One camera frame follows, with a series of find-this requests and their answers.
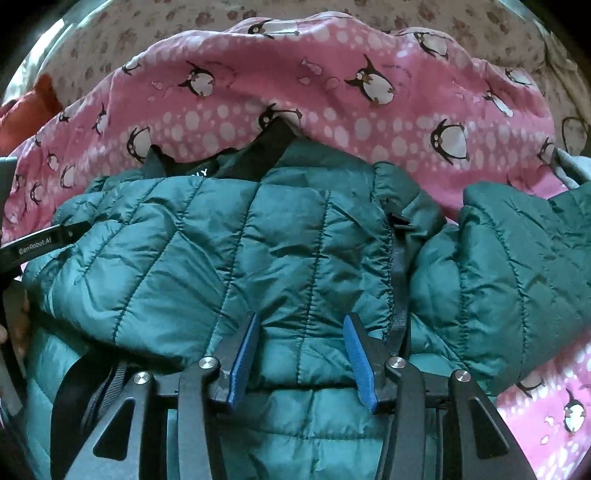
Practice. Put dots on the grey bed edge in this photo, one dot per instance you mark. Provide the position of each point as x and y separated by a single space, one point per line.
51 41

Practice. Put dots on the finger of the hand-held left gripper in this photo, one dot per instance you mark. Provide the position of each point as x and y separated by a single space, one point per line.
37 247

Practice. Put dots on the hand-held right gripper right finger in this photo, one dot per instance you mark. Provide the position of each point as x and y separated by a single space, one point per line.
358 364

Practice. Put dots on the beige floral bedsheet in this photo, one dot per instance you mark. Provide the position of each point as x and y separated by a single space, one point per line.
138 27

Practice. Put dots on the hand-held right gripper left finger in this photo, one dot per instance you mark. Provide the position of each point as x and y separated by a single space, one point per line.
242 364

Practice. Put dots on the pink penguin printed blanket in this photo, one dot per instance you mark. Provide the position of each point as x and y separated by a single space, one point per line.
323 92

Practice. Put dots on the red cloth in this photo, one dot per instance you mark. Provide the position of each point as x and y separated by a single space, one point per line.
32 110

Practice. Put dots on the grey cloth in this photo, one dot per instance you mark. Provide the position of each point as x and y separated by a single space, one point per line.
575 170

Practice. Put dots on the teal quilted puffer jacket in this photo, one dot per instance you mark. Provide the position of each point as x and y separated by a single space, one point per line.
184 258

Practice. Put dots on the person's left hand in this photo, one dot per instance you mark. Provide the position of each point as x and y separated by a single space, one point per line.
19 323

